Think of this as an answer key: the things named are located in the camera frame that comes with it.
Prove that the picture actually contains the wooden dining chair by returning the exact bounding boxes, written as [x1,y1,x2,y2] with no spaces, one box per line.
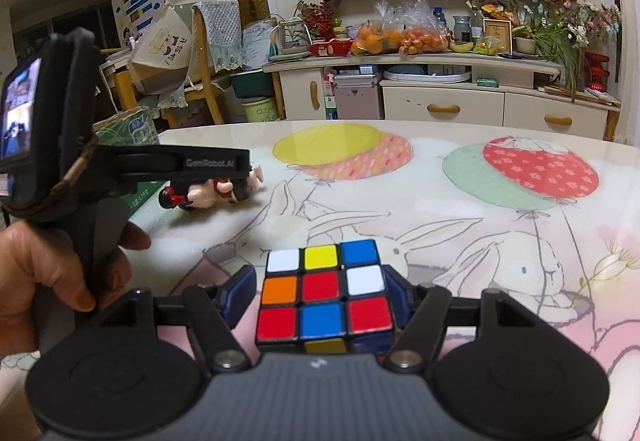
[165,0,241,126]

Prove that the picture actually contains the red lantern stand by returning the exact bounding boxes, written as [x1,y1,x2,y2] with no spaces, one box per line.
[585,52,611,92]

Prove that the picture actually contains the small doll figurine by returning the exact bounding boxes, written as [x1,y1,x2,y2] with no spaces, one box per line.
[158,164,266,212]

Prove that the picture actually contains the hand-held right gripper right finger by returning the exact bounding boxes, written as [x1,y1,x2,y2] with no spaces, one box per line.
[385,266,558,372]

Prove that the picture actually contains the red berry branches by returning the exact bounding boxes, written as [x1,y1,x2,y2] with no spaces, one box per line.
[295,0,341,39]

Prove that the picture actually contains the person's left hand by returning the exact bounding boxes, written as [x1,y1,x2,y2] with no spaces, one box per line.
[0,221,152,362]

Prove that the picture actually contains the green trash bin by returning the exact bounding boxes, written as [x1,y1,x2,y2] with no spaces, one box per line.
[241,97,278,124]

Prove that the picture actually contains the pink metal case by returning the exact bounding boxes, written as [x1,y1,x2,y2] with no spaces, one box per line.
[332,73,385,120]

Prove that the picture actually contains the cream television cabinet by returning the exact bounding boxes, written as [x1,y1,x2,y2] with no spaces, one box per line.
[262,52,621,142]

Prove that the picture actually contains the white oval tray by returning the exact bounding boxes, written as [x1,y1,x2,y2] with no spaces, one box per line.
[380,66,473,84]

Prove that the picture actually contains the wooden picture frame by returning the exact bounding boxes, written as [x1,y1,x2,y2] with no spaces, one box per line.
[482,19,512,56]

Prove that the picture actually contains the brown cord strap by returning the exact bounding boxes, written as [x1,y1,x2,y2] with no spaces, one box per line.
[0,136,101,219]

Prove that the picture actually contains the multicoloured puzzle cube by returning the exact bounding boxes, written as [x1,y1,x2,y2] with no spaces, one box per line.
[255,238,396,354]

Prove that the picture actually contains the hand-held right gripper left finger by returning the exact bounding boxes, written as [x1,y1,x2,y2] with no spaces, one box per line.
[80,265,258,373]

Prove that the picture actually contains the cardboard box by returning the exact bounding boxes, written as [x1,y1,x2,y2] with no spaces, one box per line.
[92,106,166,212]

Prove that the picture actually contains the printed balloon tablecloth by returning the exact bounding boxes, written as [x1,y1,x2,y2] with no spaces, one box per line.
[0,121,640,441]

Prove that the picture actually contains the glass jar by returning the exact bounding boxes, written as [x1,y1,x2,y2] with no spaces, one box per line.
[452,16,473,44]

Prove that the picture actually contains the potted spider plant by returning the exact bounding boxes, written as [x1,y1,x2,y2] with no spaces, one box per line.
[515,13,591,102]

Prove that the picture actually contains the red gift box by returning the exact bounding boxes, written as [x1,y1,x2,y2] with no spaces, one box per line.
[310,39,353,58]

